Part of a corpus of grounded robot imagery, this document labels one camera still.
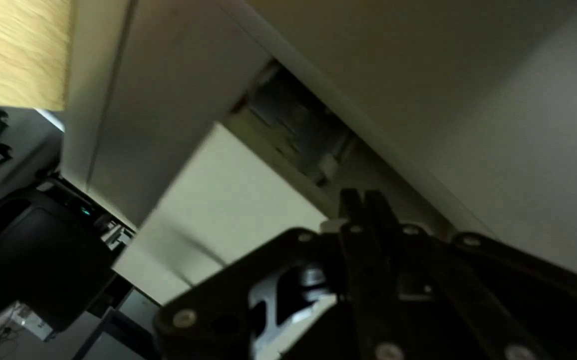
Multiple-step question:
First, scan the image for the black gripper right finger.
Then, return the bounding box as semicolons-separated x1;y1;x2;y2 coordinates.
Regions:
363;188;537;360

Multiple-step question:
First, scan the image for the grey file cabinet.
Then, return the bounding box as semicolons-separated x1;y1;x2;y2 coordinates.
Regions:
112;123;333;309

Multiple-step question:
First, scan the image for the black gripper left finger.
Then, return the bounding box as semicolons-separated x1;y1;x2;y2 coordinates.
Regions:
337;188;397;360

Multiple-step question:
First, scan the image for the black office chair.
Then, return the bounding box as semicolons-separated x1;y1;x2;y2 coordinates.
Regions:
0;107;122;336

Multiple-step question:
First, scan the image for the beige file cabinet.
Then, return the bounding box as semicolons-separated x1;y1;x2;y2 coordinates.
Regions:
243;0;577;288

